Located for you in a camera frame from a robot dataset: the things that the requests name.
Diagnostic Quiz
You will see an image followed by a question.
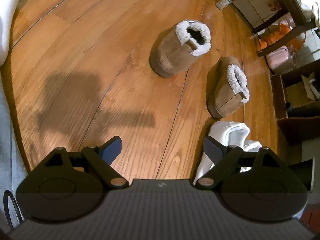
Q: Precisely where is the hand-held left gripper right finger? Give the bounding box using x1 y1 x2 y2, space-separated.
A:
194 136 290 190

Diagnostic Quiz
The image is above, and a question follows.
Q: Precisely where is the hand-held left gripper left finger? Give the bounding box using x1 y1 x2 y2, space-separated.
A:
30 136 130 189

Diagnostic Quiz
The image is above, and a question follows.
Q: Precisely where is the white strap sneaker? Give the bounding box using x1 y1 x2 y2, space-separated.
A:
194 121 263 183

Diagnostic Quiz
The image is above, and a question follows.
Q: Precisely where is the tan fur-lined boot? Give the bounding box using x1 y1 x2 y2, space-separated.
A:
149 20 212 78
206 56 250 119

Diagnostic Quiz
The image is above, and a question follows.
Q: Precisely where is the open cardboard box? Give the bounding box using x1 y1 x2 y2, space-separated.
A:
270 64 320 147
285 72 320 103

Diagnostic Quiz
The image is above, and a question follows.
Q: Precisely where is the grey cloth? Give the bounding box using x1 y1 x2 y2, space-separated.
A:
0 64 32 180

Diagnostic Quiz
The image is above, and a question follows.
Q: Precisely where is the pink case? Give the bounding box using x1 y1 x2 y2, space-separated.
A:
266 44 298 74

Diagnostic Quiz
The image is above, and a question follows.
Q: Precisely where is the white black appliance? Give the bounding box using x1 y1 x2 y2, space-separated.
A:
309 79 320 93

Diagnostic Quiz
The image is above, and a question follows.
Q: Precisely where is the orange bag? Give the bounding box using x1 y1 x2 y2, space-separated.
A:
259 21 307 53

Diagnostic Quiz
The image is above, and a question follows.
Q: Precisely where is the white cabinet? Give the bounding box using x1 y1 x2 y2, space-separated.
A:
231 0 290 29

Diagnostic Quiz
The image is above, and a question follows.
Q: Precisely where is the dark wooden chair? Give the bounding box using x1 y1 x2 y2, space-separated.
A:
216 0 320 58

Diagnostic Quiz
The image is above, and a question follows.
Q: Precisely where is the white cloth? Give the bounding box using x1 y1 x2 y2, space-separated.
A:
0 0 25 67

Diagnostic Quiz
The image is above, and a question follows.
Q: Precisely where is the black cable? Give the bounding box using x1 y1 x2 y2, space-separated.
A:
2 189 23 230

